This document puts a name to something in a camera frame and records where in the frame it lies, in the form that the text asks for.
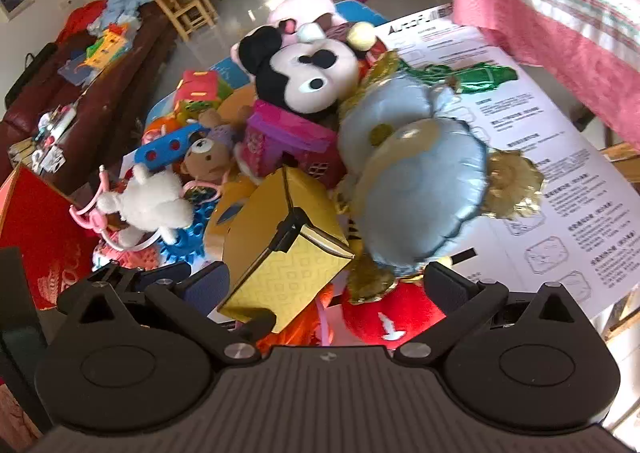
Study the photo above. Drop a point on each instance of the black bag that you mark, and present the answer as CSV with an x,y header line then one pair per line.
x,y
27,70

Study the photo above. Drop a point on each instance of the blue toy with holes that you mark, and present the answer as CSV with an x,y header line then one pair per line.
x,y
165,148

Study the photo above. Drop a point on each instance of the blue plastic mat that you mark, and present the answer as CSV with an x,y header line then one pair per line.
x,y
357,13

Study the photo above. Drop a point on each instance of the white plush toy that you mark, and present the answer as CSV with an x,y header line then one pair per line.
x,y
147,203

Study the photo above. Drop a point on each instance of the pink toy house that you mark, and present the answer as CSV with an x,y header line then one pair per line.
x,y
287,143

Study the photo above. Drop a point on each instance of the green foil balloon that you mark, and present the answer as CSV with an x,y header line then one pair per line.
x,y
480,78

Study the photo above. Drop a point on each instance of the blue gear building pieces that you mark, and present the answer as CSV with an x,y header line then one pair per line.
x,y
185,243

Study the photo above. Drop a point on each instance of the wooden chair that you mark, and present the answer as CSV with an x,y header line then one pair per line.
x,y
187,13

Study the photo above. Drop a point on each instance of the red plush toy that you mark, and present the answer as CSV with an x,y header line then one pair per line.
x,y
390,318

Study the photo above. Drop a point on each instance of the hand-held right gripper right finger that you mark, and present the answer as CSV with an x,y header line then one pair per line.
x,y
447,285

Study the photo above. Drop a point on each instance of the blue and gold foil balloon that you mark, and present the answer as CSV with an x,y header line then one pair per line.
x,y
415,183

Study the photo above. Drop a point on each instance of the brown teddy bear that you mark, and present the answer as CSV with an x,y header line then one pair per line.
x,y
207,160

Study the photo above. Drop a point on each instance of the red clothes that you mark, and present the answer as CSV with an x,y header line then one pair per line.
x,y
80,18

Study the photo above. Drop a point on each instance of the white instruction sheet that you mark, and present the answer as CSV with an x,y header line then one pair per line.
x,y
550,143

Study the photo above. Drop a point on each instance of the wooden frame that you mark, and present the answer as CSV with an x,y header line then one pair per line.
x,y
622,153

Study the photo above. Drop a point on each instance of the red cardboard box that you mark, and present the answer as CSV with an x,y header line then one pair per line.
x,y
40,223

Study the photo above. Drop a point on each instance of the dark red leather sofa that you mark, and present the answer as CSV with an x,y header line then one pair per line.
x,y
100,103

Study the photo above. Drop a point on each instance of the pink plush toy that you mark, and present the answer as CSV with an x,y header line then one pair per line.
x,y
300,10

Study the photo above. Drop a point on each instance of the black and white mouse plush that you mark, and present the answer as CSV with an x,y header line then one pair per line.
x,y
310,83

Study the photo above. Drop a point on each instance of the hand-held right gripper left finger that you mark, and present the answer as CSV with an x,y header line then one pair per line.
x,y
205,285

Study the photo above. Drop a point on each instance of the yellow green toy building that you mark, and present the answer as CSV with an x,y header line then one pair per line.
x,y
107,45

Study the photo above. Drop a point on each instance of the red roof toy house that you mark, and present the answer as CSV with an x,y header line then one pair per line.
x,y
200,85

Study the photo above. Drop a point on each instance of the orange plastic toy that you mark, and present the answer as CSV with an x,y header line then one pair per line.
x,y
162,125

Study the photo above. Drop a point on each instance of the light blue clothes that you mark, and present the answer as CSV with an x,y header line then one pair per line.
x,y
125,0

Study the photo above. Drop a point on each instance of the yellow gift box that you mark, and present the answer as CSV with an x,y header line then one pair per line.
x,y
280,258

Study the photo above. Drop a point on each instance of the yellow toy kettle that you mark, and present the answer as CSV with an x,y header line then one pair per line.
x,y
225,228

